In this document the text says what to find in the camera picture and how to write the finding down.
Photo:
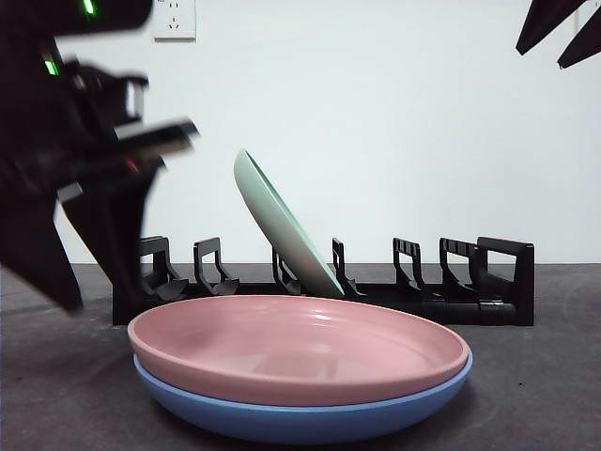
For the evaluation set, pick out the white wall socket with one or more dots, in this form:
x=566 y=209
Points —
x=180 y=23

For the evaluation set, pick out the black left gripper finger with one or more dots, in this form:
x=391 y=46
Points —
x=112 y=225
x=33 y=244

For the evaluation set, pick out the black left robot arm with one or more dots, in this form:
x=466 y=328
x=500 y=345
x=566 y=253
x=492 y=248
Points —
x=19 y=94

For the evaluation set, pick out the green round plate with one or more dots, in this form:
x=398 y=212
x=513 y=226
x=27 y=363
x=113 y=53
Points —
x=282 y=225

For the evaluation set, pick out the black plate rack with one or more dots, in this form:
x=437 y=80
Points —
x=497 y=310

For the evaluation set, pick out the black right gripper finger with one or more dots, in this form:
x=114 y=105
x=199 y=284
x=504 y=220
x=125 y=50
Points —
x=542 y=21
x=584 y=42

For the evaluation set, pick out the pink round plate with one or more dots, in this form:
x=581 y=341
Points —
x=300 y=338

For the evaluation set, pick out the blue round plate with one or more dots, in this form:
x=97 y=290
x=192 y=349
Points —
x=300 y=423

